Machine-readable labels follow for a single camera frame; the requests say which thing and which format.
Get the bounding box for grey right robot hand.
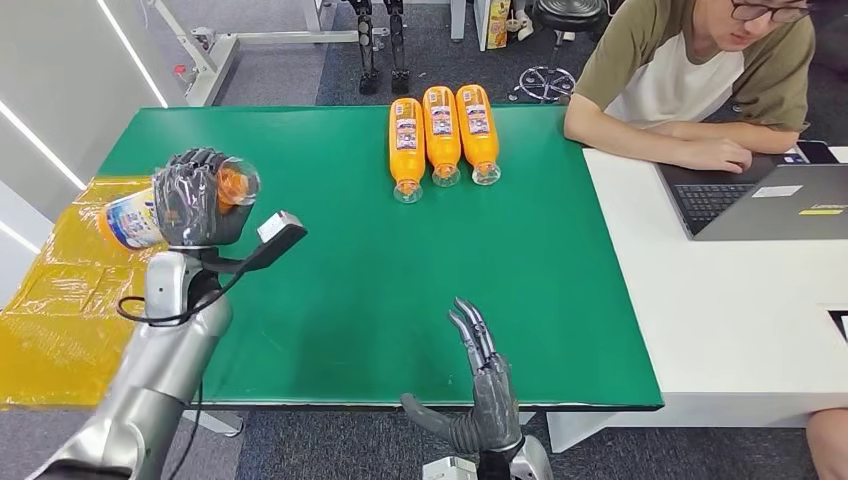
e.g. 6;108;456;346
400;296;525;458

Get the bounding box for black smartphone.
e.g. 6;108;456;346
793;139;841;166

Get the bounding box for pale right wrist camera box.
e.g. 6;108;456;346
421;455;480;480

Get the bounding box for black cable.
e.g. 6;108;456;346
116;268;243;328

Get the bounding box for yellow printed box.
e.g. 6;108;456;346
485;0;512;52

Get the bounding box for white desk leg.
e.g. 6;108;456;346
449;0;469;43

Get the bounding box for white table foot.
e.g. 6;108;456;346
180;409;245;440

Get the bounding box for person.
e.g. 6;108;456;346
563;0;848;480

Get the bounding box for green table mat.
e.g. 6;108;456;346
97;104;665;411

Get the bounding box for yellow plastic sheet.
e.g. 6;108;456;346
0;175;167;409

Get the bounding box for white desk frame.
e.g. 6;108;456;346
148;0;392;109

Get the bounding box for white table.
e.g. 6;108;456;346
546;145;848;455

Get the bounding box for person's right hand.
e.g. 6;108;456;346
675;135;755;176

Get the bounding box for black stool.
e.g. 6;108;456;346
516;0;611;105

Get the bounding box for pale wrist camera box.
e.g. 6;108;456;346
198;210;309;276
421;455;480;480

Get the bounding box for orange juice bottle clear cap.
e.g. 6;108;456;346
455;83;503;187
388;97;426;205
97;157;262;252
422;85;462;189

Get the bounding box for person's glasses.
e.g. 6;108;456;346
730;0;813;24

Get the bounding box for grey laptop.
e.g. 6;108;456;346
655;153;848;242

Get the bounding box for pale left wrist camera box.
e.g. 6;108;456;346
198;210;309;276

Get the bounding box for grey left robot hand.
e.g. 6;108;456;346
150;146;260;250

